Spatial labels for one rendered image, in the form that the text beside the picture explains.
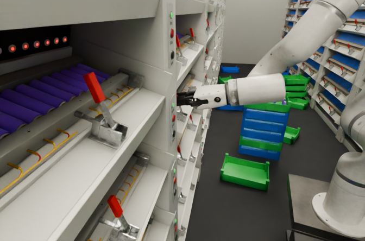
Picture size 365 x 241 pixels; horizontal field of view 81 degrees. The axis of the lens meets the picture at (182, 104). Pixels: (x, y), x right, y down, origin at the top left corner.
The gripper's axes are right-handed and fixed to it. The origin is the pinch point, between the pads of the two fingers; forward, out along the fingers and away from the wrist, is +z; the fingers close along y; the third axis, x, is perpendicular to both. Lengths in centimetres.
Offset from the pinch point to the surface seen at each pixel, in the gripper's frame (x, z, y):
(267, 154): -82, -34, 79
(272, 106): -43, -40, 80
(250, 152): -80, -22, 81
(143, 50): 19.9, -2.4, -25.3
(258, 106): -42, -31, 81
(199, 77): -5.4, 0.4, 44.4
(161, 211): -21.9, 4.5, -25.6
